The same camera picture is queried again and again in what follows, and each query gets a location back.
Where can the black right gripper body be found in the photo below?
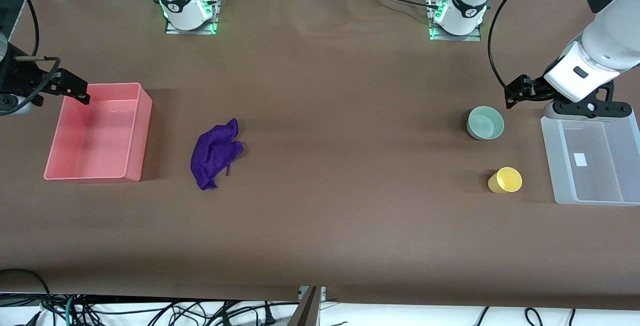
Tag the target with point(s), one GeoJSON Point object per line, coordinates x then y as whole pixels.
{"type": "Point", "coordinates": [20, 79]}

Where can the pale green bowl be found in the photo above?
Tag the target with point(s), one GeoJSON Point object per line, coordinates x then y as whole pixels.
{"type": "Point", "coordinates": [485, 123]}

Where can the purple cloth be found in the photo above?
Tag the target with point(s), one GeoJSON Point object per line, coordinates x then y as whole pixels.
{"type": "Point", "coordinates": [215, 151]}

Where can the yellow plastic cup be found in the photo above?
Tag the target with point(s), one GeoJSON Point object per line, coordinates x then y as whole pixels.
{"type": "Point", "coordinates": [506, 180]}

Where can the pink plastic bin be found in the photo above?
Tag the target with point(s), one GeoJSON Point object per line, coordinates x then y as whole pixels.
{"type": "Point", "coordinates": [95, 136]}

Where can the white label sticker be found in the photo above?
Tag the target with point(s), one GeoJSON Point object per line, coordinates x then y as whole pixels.
{"type": "Point", "coordinates": [580, 159]}

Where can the translucent plastic bin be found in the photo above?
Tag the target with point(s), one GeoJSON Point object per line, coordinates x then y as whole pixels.
{"type": "Point", "coordinates": [595, 166]}

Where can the brown table cover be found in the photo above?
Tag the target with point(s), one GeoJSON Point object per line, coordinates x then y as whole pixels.
{"type": "Point", "coordinates": [320, 116]}

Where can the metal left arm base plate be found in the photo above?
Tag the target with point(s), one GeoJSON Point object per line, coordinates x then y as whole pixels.
{"type": "Point", "coordinates": [455, 37]}

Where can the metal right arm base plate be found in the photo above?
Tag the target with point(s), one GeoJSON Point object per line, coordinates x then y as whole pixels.
{"type": "Point", "coordinates": [192, 28]}

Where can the metal table bracket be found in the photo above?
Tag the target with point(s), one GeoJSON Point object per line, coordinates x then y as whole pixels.
{"type": "Point", "coordinates": [310, 311]}

